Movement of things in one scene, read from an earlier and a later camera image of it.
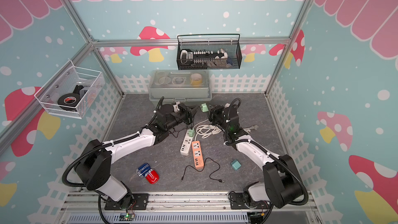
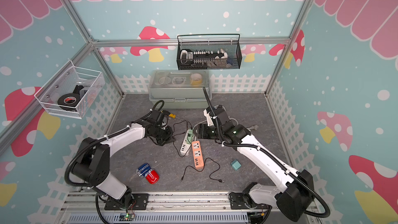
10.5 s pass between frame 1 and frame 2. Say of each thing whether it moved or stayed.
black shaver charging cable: moved
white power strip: stayed
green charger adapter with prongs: moved
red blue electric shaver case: stayed
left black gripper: moved
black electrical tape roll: stayed
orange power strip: stayed
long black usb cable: stayed
